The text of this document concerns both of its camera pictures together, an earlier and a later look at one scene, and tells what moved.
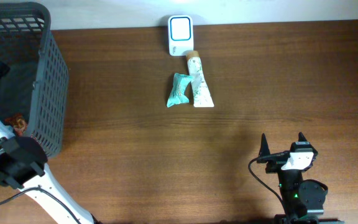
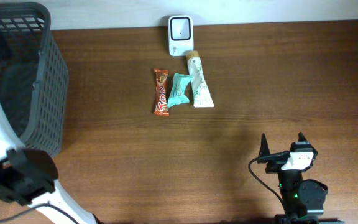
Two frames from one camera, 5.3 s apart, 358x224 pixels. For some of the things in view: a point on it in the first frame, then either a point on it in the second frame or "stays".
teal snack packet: x=178 y=96 stays
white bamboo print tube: x=201 y=96 stays
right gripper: x=276 y=161 stays
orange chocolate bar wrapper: x=19 y=123 → x=161 y=107
